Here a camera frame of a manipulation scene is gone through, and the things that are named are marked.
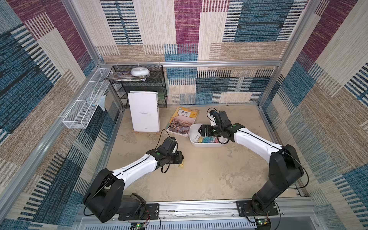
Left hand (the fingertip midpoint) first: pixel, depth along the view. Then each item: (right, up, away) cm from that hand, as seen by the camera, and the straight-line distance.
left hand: (180, 156), depth 86 cm
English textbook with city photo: (0, +21, +22) cm, 30 cm away
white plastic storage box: (+9, +14, +13) cm, 21 cm away
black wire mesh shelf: (-20, +49, +21) cm, 57 cm away
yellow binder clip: (0, -6, +3) cm, 7 cm away
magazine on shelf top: (-35, +50, +5) cm, 61 cm away
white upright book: (-24, +30, +7) cm, 38 cm away
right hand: (+14, +16, +3) cm, 22 cm away
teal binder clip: (+17, +8, +12) cm, 23 cm away
